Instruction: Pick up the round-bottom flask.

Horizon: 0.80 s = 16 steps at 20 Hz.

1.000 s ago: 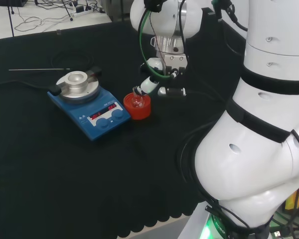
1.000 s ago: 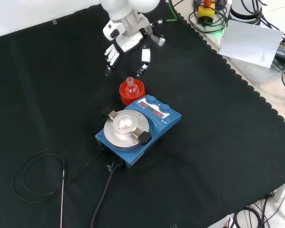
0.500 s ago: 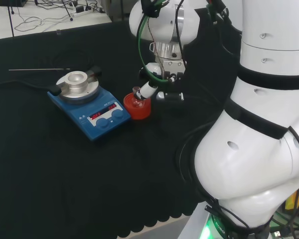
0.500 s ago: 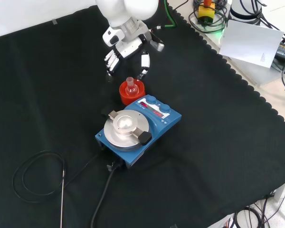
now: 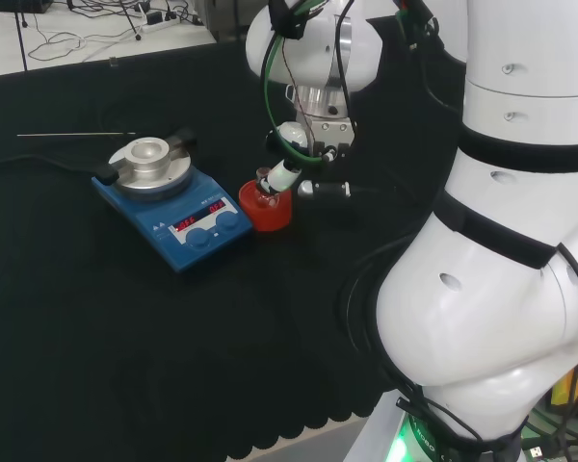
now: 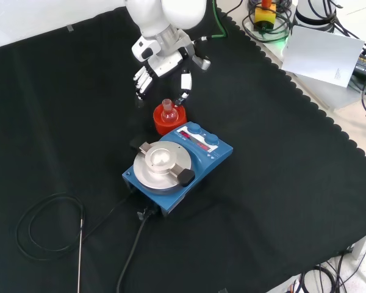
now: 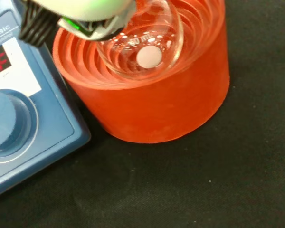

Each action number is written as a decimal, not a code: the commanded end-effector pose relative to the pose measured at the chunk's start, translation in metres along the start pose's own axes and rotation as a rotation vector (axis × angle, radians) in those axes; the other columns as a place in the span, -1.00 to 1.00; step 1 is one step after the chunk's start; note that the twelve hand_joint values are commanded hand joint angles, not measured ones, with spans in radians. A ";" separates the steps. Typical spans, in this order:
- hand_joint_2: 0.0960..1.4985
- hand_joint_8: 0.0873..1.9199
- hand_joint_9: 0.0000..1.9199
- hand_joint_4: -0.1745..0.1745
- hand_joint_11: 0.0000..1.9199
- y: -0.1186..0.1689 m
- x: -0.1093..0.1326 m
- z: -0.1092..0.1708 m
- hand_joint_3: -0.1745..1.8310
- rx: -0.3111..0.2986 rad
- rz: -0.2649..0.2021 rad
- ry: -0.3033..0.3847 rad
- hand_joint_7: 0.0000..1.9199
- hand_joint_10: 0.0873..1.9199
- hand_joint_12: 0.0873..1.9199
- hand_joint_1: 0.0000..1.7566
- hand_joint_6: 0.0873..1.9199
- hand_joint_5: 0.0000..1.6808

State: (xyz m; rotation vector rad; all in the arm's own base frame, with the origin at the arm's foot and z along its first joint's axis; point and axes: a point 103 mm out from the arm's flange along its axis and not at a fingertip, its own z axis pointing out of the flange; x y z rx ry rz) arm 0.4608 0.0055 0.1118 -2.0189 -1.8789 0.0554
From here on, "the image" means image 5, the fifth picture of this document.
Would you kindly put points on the black bench cloth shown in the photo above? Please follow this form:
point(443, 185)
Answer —
point(125, 337)

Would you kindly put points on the clear glass round-bottom flask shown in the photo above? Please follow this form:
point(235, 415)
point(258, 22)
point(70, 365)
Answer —
point(261, 172)

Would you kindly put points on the orange round flask stand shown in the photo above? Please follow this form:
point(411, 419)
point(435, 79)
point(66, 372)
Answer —
point(270, 219)

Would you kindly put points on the grey equipment cabinet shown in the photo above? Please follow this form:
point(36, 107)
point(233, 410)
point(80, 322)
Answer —
point(231, 19)

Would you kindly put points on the silver usb plug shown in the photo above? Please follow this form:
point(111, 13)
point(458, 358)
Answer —
point(537, 452)

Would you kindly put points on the black tripod leg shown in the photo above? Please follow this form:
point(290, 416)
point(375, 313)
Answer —
point(22, 38)

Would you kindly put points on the blue base heater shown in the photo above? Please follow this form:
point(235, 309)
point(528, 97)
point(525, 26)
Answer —
point(183, 250)

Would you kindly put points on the thin pale rod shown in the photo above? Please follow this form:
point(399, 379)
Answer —
point(67, 135)

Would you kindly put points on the black box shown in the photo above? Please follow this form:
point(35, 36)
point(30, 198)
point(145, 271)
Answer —
point(19, 5)

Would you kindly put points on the white power strip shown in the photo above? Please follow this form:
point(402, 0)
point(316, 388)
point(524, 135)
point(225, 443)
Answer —
point(159, 24)

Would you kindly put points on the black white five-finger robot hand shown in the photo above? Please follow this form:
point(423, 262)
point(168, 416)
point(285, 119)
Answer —
point(334, 142)

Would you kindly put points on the clear cloth clip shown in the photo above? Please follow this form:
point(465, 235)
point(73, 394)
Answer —
point(113, 62)

